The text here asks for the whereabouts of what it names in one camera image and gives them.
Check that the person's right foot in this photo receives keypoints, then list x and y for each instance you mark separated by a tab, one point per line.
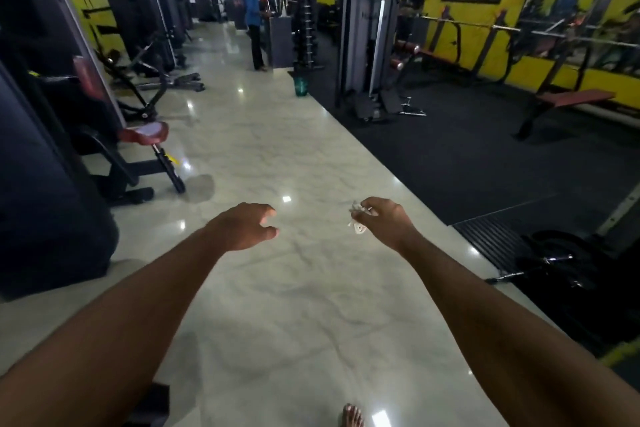
353	416

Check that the black lever row machine frame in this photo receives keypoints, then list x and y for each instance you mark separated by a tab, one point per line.
125	171

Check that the person's right forearm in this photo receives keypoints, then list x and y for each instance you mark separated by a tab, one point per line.
515	341

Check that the person's left forearm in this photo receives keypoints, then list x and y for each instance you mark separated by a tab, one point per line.
110	336

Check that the person's left hand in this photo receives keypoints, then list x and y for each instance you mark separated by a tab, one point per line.
245	229

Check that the black tubular machine frame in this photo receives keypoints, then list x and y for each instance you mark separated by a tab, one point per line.
175	81

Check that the black padded machine shroud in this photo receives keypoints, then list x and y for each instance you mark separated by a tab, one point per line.
172	1

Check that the person's right hand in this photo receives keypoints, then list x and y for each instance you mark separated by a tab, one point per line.
387	221

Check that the black orange bench press rack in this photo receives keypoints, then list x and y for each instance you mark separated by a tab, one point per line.
492	36

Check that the maroon chest pad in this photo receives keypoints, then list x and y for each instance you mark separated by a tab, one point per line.
90	79

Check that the black tipped chrome pin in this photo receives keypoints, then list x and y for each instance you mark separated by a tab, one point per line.
505	277

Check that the dark grey tall box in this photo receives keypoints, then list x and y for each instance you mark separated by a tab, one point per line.
279	41

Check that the dark weight stack shroud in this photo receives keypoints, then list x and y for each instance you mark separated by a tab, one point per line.
40	16

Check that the dark grey cabinet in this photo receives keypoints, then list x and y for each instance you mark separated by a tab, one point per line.
414	30

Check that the green mesh waste bin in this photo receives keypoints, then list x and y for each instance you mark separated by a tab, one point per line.
301	86

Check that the red brown bench pad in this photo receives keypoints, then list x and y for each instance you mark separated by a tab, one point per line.
575	98

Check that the yellow adjustment knob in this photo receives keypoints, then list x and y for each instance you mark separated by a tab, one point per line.
172	159

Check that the dark weight stack housing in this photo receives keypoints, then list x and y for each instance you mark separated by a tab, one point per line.
135	6

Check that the white cleaning wipe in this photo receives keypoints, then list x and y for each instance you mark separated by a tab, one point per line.
359	226

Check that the black vertical dumbbell rack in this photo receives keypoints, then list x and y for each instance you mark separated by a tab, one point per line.
306	26

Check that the chrome barbell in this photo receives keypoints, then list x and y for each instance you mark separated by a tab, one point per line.
525	33

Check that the maroon seat pad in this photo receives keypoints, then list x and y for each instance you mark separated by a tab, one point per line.
145	133

